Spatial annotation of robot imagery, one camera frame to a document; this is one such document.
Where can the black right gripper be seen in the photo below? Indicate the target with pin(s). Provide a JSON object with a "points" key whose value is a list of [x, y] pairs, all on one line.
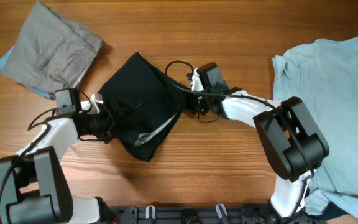
{"points": [[188, 105]]}

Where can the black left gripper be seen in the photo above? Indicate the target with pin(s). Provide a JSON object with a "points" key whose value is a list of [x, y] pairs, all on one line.
{"points": [[103, 137]]}

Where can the black shorts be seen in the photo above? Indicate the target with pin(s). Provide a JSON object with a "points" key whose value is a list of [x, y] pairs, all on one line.
{"points": [[144, 104]]}

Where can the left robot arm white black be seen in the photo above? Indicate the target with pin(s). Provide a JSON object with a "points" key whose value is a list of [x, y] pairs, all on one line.
{"points": [[33, 188]]}

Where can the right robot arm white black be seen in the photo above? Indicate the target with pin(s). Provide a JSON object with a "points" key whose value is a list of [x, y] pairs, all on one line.
{"points": [[292, 141]]}

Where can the folded grey shorts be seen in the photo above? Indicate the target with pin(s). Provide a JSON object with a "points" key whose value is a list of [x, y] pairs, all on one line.
{"points": [[51, 53]]}

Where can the folded light blue cloth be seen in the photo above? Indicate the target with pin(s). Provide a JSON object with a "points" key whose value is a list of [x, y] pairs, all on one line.
{"points": [[40, 92]]}

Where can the light blue t-shirt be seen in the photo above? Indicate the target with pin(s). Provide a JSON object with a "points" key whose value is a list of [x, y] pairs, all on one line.
{"points": [[324, 74]]}

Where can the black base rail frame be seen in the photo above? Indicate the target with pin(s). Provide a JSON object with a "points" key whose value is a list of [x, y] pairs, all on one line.
{"points": [[177, 215]]}

